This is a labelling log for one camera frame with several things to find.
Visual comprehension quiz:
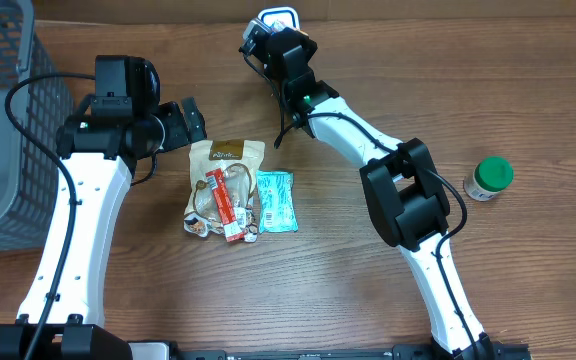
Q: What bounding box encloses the beige brown snack bag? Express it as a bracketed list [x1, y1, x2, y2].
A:
[183, 139, 265, 243]

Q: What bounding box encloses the red stick snack packet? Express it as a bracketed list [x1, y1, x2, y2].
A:
[206, 168, 248, 242]

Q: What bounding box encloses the teal snack packet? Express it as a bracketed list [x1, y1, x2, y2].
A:
[256, 170, 298, 233]

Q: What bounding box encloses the green lid small jar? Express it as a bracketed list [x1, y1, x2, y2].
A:
[463, 156, 514, 202]

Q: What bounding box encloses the orange small snack packet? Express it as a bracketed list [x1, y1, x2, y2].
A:
[270, 20, 307, 36]

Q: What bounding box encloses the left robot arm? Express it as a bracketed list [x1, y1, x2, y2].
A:
[0, 55, 207, 360]

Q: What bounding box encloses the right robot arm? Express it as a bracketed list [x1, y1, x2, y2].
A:
[254, 27, 495, 359]

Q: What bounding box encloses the grey plastic mesh basket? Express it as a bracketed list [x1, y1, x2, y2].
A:
[0, 0, 75, 251]

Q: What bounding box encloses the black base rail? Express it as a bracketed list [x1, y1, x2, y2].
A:
[129, 341, 532, 360]

